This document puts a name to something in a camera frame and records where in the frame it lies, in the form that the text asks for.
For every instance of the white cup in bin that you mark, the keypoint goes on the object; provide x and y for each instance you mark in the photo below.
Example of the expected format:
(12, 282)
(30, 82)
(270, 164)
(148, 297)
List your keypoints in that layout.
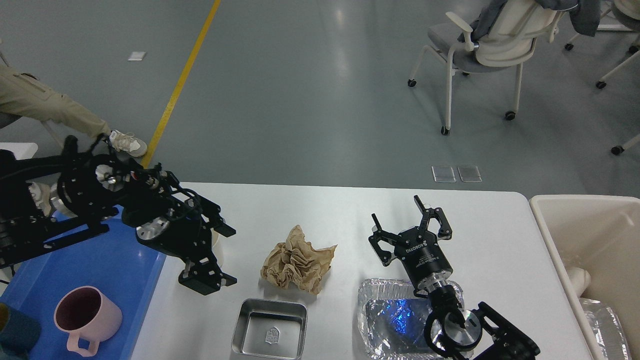
(580, 279)

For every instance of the white office chair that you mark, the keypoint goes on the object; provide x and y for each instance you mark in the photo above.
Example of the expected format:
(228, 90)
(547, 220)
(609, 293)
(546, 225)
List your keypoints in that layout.
(510, 42)

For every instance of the teal cylinder object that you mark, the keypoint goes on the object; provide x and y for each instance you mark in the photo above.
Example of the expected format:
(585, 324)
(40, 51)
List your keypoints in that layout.
(19, 333)

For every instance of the cream paper cup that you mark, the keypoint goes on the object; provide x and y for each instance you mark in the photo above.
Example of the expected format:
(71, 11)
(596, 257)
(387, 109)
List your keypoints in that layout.
(217, 247)

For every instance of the grey jacket on chair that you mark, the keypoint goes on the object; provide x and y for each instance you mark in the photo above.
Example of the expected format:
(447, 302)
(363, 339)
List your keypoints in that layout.
(585, 15)

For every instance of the person in black sweater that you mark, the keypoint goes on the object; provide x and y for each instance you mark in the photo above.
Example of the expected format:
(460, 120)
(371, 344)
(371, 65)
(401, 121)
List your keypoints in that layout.
(83, 120)

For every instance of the beige plastic bin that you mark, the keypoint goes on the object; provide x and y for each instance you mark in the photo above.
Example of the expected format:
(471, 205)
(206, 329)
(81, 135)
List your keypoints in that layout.
(601, 235)

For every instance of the pink mug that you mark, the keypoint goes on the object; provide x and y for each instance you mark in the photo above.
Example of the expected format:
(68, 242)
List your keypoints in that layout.
(88, 317)

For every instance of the white side table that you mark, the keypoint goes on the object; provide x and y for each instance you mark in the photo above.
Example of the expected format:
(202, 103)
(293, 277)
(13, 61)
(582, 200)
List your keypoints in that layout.
(21, 150)

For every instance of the floor outlet plates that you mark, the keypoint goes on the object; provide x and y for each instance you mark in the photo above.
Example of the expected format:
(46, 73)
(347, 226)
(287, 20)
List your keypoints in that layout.
(462, 173)

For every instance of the square steel tray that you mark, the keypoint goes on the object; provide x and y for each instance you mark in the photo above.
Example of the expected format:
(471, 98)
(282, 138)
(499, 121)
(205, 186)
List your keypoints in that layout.
(270, 329)

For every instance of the crumpled brown paper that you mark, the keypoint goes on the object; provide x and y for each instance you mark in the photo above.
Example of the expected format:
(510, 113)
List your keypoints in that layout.
(296, 261)

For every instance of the blue plastic tray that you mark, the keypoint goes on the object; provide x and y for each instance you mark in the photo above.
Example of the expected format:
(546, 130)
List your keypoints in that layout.
(114, 262)

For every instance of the foil tray in bin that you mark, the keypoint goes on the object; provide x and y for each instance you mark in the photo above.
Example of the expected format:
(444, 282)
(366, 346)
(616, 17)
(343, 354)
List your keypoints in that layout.
(607, 329)

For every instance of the aluminium foil tray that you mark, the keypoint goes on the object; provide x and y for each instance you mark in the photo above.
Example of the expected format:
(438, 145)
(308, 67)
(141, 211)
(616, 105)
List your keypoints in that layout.
(391, 320)

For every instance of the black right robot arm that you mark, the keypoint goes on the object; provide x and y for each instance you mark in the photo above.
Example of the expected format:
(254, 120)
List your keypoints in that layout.
(450, 330)

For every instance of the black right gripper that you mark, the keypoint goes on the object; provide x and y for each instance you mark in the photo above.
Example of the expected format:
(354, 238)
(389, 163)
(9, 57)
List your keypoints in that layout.
(422, 255)

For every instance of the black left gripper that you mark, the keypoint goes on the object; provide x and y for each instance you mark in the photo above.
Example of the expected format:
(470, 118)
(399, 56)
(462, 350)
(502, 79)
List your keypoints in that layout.
(190, 239)

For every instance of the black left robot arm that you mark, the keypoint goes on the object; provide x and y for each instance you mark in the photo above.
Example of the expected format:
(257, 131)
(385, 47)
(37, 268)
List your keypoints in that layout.
(92, 187)

